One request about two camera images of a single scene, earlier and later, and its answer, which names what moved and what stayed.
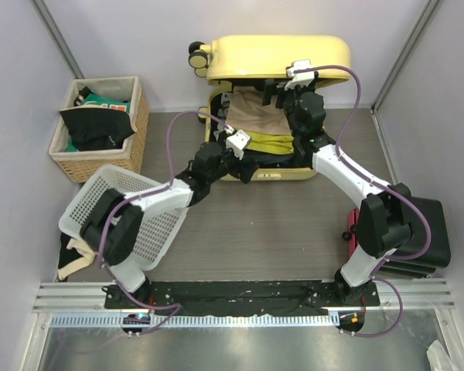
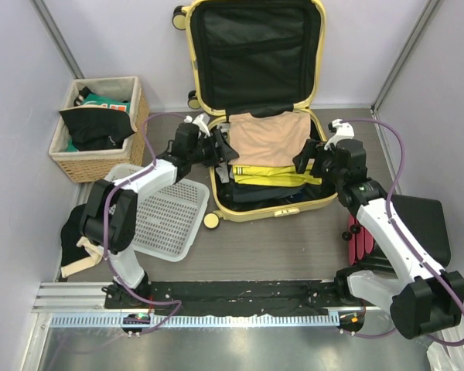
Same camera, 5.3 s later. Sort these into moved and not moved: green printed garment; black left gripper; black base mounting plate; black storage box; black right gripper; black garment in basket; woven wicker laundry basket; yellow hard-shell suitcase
Moved: yellow hard-shell suitcase; black right gripper; black left gripper
Not moved: black base mounting plate; woven wicker laundry basket; green printed garment; black garment in basket; black storage box
